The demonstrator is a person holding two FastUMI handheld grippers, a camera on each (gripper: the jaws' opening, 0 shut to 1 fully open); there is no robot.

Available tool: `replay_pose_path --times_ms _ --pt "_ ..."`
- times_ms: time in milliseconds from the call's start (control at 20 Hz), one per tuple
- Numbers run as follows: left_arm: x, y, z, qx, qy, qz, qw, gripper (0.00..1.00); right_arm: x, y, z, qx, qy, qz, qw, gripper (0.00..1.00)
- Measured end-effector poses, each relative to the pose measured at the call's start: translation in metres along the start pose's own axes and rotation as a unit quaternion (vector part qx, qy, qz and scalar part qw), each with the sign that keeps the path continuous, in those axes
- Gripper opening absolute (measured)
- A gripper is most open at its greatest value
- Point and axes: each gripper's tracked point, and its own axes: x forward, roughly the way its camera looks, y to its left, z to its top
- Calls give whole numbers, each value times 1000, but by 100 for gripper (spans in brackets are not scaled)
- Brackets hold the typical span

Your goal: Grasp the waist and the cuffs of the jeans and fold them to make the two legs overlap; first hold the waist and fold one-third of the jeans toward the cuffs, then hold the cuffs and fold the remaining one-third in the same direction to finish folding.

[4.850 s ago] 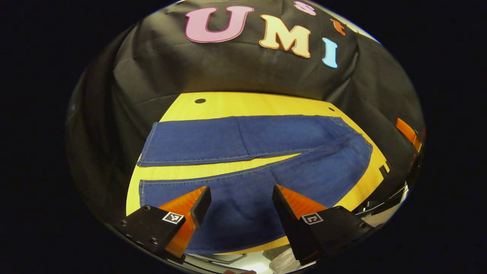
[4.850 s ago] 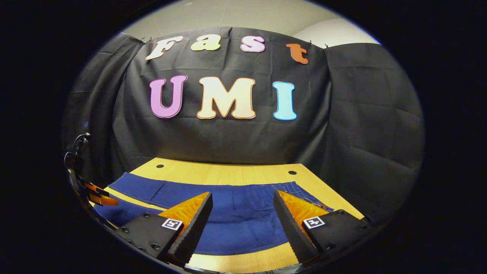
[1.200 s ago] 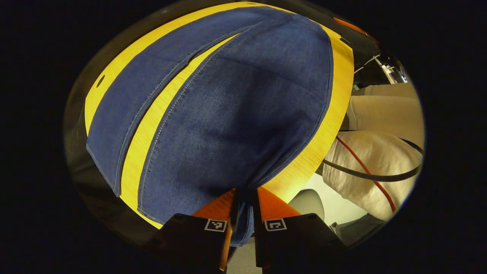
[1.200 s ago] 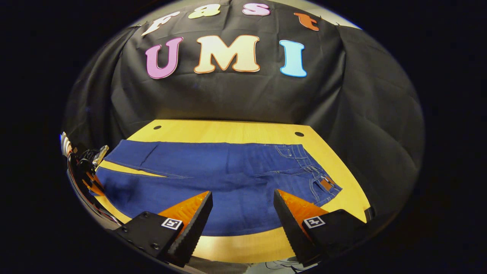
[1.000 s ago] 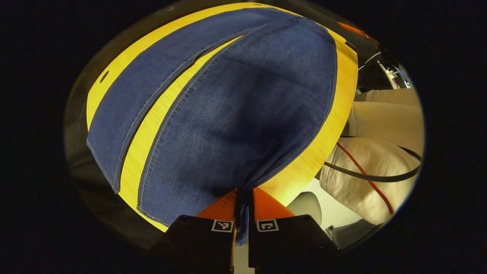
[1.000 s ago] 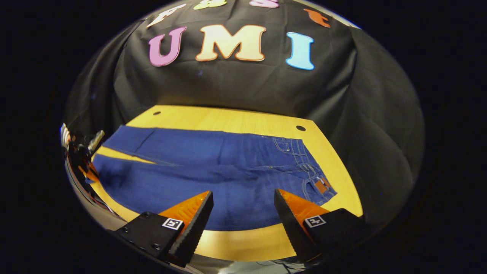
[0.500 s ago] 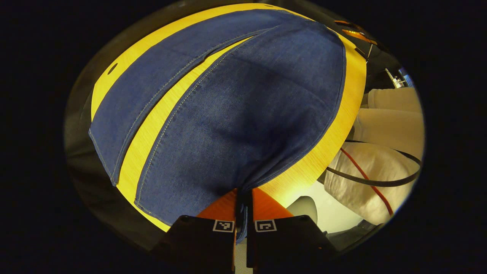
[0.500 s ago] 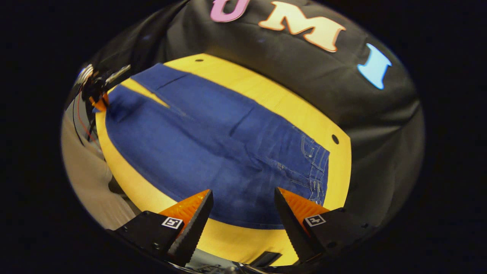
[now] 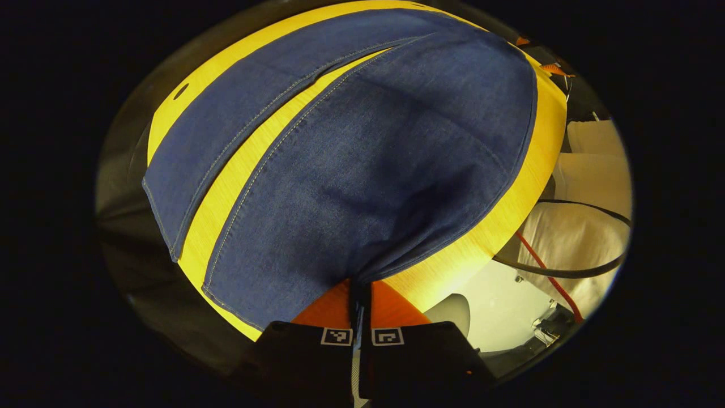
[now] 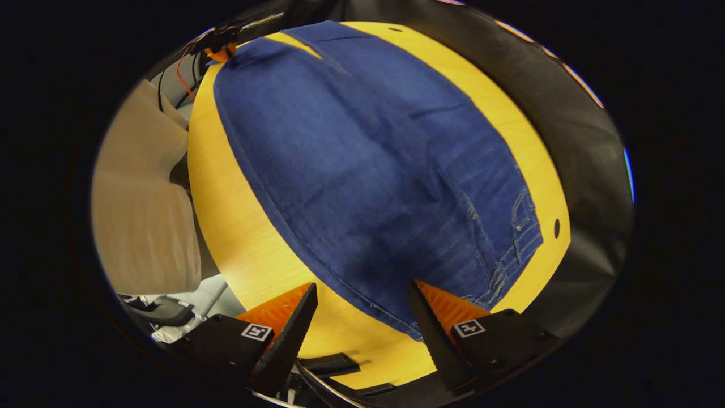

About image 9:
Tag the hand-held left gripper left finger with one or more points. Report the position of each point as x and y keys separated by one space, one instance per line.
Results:
x=306 y=357

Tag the blue jeans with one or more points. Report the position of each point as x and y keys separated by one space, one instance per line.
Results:
x=368 y=170

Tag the grey round base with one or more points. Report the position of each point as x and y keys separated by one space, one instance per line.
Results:
x=450 y=314

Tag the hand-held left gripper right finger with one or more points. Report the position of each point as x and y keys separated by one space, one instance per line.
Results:
x=419 y=357

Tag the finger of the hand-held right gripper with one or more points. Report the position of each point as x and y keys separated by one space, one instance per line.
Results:
x=523 y=41
x=558 y=71

